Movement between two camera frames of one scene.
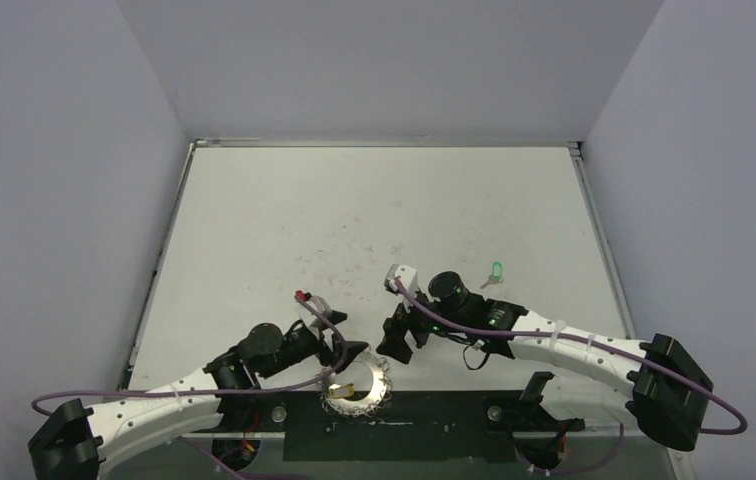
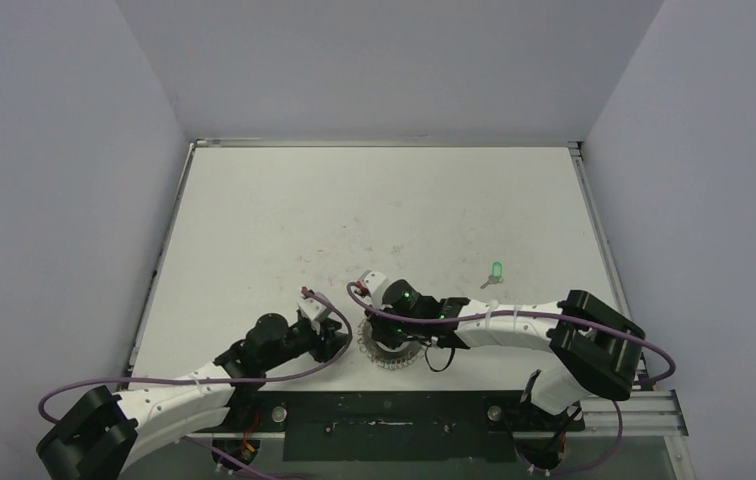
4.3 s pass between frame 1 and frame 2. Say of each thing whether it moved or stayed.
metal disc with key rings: moved
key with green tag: stayed
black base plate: stayed
